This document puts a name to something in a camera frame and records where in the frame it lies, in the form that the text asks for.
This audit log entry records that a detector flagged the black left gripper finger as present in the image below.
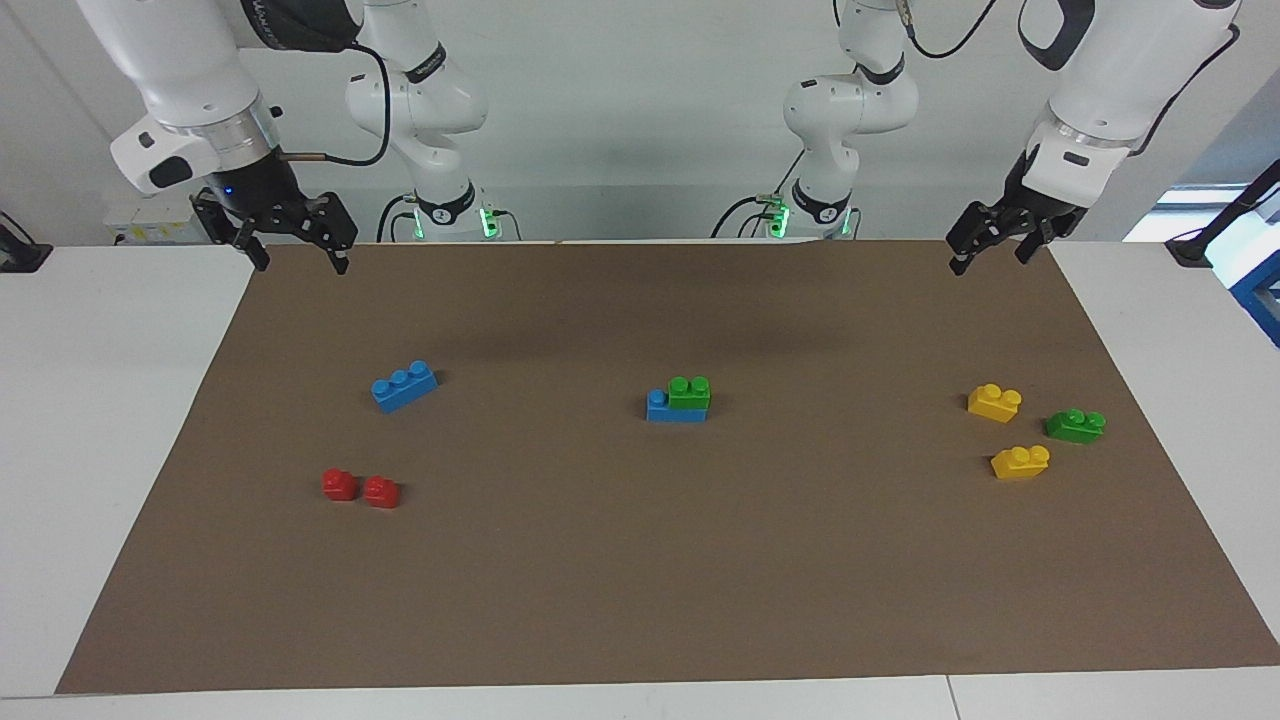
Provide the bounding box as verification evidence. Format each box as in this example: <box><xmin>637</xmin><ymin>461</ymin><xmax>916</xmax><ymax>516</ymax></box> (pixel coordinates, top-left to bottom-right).
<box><xmin>1015</xmin><ymin>215</ymin><xmax>1076</xmax><ymax>265</ymax></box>
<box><xmin>947</xmin><ymin>203</ymin><xmax>1013</xmax><ymax>276</ymax></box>

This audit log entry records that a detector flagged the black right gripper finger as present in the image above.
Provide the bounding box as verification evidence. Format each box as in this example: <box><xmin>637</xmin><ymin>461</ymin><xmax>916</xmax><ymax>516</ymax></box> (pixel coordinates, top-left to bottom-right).
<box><xmin>300</xmin><ymin>192</ymin><xmax>358</xmax><ymax>276</ymax></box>
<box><xmin>192</xmin><ymin>190</ymin><xmax>271</xmax><ymax>272</ymax></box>

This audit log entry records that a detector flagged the blue three-stud toy block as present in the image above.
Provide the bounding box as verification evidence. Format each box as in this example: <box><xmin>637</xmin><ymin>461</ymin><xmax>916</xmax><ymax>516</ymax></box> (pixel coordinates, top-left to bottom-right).
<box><xmin>646</xmin><ymin>389</ymin><xmax>709</xmax><ymax>424</ymax></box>
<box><xmin>371</xmin><ymin>360</ymin><xmax>439</xmax><ymax>414</ymax></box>

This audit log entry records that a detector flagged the yellow two-stud toy block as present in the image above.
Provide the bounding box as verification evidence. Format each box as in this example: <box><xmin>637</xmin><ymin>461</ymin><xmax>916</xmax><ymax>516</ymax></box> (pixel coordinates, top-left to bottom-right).
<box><xmin>990</xmin><ymin>445</ymin><xmax>1051</xmax><ymax>481</ymax></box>
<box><xmin>967</xmin><ymin>384</ymin><xmax>1023</xmax><ymax>423</ymax></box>

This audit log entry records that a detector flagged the white power strip box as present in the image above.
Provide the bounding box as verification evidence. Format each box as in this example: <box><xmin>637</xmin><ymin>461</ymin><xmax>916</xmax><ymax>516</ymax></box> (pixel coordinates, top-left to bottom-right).
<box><xmin>103</xmin><ymin>195</ymin><xmax>201</xmax><ymax>244</ymax></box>

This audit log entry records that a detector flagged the black table clamp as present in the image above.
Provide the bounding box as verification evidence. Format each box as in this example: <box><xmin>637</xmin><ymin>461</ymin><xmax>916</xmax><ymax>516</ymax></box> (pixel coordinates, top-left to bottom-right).
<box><xmin>0</xmin><ymin>212</ymin><xmax>53</xmax><ymax>273</ymax></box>

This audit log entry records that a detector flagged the brown table mat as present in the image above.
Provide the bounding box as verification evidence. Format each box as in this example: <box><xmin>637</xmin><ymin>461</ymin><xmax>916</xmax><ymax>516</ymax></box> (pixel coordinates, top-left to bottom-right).
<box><xmin>55</xmin><ymin>238</ymin><xmax>1280</xmax><ymax>694</ymax></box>

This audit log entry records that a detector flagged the black right base cable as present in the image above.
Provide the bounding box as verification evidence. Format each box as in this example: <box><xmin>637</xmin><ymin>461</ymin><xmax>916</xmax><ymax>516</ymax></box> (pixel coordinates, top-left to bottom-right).
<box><xmin>375</xmin><ymin>192</ymin><xmax>416</xmax><ymax>243</ymax></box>

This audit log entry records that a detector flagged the black base cable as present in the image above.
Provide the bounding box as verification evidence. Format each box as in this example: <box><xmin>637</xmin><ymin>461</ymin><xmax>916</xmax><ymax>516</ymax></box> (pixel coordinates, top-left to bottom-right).
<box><xmin>375</xmin><ymin>192</ymin><xmax>416</xmax><ymax>243</ymax></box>
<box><xmin>710</xmin><ymin>150</ymin><xmax>806</xmax><ymax>239</ymax></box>

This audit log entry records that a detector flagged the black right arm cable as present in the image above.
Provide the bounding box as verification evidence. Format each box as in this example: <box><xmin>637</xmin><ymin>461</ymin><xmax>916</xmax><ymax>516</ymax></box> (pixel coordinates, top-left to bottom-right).
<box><xmin>280</xmin><ymin>40</ymin><xmax>393</xmax><ymax>169</ymax></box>

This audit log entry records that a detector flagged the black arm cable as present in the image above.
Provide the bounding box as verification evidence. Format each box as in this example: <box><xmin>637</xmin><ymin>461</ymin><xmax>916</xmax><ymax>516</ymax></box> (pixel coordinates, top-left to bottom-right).
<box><xmin>280</xmin><ymin>40</ymin><xmax>393</xmax><ymax>169</ymax></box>
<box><xmin>900</xmin><ymin>0</ymin><xmax>1241</xmax><ymax>159</ymax></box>

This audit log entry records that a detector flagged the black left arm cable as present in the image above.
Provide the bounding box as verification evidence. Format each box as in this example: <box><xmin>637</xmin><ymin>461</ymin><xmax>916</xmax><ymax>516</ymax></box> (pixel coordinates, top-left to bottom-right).
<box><xmin>900</xmin><ymin>0</ymin><xmax>1241</xmax><ymax>159</ymax></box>

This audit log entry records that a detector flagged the blue metal frame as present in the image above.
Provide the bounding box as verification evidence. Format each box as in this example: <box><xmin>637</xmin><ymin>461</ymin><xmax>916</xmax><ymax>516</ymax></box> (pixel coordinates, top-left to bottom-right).
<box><xmin>1228</xmin><ymin>215</ymin><xmax>1280</xmax><ymax>346</ymax></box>

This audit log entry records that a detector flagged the black left base cable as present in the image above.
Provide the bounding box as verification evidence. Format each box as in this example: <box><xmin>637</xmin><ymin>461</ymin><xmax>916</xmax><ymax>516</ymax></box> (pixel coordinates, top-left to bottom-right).
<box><xmin>710</xmin><ymin>150</ymin><xmax>806</xmax><ymax>239</ymax></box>

